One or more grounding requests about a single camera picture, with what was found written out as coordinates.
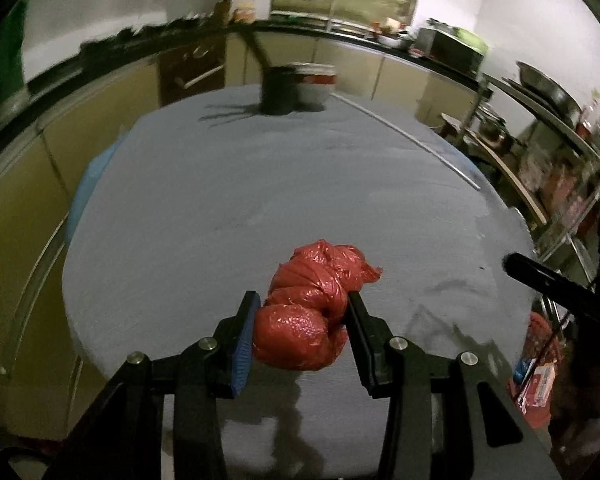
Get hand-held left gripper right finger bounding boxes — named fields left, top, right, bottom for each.
left=347, top=291, right=563, bottom=480

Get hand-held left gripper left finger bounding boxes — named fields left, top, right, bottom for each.
left=45, top=290, right=262, bottom=480

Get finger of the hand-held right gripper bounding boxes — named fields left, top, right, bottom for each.
left=501, top=252, right=600, bottom=333

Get red mesh basket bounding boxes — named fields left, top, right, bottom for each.
left=510, top=310, right=576, bottom=428

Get red plastic bag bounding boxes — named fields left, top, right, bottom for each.
left=252, top=239, right=383, bottom=372

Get wooden plank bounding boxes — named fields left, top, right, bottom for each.
left=440, top=112, right=548, bottom=226

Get metal pot with lid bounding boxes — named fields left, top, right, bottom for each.
left=477, top=105, right=508, bottom=143

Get metal shelf rack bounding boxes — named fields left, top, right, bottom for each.
left=462, top=72, right=600, bottom=336

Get white thin rod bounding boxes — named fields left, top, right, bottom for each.
left=330, top=92, right=482, bottom=190

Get large metal basin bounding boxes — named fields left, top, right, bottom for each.
left=515, top=60, right=583, bottom=116

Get steel microwave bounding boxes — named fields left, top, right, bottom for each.
left=412, top=27, right=488, bottom=78

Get green plastic container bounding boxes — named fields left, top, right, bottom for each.
left=450, top=25, right=491, bottom=53

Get stacked white red-banded bowls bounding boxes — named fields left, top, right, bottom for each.
left=287, top=61, right=337, bottom=112

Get yellow lower cabinets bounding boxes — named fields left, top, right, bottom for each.
left=0, top=35, right=481, bottom=441

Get black cup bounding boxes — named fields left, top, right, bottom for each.
left=261, top=65, right=301, bottom=115

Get dark built-in oven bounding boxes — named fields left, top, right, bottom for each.
left=157, top=40, right=228, bottom=108

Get black kitchen countertop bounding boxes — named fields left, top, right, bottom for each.
left=0, top=17, right=496, bottom=171

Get black gas stove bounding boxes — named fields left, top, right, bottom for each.
left=80, top=15, right=221, bottom=51

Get green thermos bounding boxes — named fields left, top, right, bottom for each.
left=0, top=0, right=28, bottom=106

